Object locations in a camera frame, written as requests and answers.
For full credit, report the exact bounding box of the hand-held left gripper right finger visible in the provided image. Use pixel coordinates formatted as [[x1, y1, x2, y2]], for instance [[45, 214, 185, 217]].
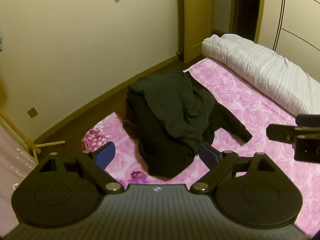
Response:
[[191, 142, 276, 194]]

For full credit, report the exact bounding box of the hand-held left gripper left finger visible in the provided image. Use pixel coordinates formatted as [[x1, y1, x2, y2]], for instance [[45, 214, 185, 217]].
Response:
[[38, 142, 124, 194]]

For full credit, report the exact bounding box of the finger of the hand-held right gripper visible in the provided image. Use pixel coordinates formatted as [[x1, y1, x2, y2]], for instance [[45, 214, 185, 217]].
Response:
[[266, 124, 298, 144]]

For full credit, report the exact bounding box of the black long-sleeve sweater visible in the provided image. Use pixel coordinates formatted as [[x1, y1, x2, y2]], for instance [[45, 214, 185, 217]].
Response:
[[123, 71, 253, 178]]

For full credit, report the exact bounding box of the pink floral bed sheet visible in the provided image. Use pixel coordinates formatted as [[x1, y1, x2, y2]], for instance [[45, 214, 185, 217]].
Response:
[[81, 57, 320, 238]]

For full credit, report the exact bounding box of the white ribbed quilt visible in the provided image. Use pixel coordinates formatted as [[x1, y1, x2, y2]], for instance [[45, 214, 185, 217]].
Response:
[[201, 34, 320, 117]]

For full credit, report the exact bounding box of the yellow wooden rack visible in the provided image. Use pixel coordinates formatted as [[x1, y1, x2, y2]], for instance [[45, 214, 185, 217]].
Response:
[[0, 110, 66, 163]]

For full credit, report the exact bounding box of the pink plastic bag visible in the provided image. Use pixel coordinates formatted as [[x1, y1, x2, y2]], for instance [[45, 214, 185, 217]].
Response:
[[0, 122, 38, 230]]

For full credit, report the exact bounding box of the cream wardrobe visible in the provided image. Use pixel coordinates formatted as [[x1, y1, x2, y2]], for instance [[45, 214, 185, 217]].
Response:
[[257, 0, 320, 83]]

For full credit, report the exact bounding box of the wooden door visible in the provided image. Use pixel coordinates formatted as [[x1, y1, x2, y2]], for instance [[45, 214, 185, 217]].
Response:
[[183, 0, 216, 64]]

